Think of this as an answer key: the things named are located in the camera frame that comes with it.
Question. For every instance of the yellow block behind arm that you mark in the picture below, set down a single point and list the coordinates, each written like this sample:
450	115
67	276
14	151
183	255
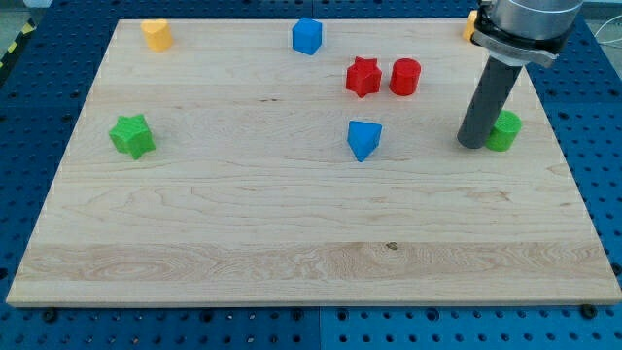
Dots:
469	26

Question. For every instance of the red star block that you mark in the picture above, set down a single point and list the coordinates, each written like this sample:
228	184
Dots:
363	77

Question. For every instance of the green star block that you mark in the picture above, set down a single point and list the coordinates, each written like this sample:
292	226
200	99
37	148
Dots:
132	136

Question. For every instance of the blue triangular prism block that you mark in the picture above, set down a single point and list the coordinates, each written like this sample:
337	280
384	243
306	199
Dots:
363	138

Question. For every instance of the light wooden board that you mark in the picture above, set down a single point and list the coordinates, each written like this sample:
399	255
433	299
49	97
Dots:
253	196

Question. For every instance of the red cylinder block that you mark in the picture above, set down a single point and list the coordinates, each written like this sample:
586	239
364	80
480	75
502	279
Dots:
405	76

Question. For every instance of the blue cube block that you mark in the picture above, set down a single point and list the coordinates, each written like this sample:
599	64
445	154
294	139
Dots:
307	35

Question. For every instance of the green cylinder block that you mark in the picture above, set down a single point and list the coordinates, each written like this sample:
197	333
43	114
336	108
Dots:
504	132

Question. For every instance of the yellow heart block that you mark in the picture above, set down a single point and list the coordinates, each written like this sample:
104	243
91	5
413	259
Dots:
157	34

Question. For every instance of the grey cylindrical pointer rod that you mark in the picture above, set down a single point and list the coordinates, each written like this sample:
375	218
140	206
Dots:
494	86

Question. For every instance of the yellow black hazard tape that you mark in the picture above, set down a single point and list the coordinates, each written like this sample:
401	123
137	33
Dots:
17	46

